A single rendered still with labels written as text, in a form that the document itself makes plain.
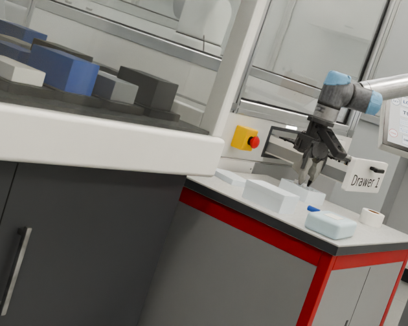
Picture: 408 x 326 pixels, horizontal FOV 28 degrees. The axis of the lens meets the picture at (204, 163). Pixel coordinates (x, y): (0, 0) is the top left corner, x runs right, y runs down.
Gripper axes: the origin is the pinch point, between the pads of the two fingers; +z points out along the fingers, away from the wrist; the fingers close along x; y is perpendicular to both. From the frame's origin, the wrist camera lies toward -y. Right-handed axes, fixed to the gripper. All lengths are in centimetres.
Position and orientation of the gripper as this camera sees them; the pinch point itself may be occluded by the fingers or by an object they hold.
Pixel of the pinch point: (306, 182)
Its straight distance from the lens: 255.0
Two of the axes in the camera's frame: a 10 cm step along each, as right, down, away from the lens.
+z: -3.1, 9.4, 1.4
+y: -6.0, -3.1, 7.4
